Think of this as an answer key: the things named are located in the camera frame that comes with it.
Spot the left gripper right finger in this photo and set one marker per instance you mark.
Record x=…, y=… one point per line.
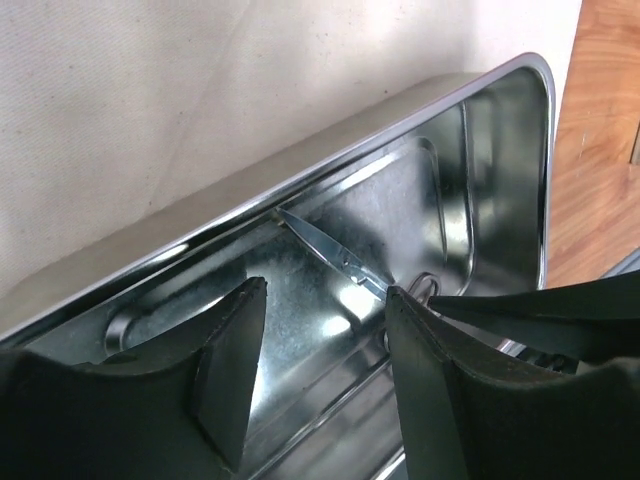
x=468, y=411

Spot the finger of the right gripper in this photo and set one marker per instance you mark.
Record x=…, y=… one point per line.
x=596, y=320

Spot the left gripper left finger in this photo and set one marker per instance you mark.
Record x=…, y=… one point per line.
x=174, y=407

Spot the steel surgical scissors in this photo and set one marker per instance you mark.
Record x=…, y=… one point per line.
x=335, y=255

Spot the stainless steel tray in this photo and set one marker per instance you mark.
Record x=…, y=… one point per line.
x=440, y=188

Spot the beige cloth wrap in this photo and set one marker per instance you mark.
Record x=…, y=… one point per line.
x=111, y=110

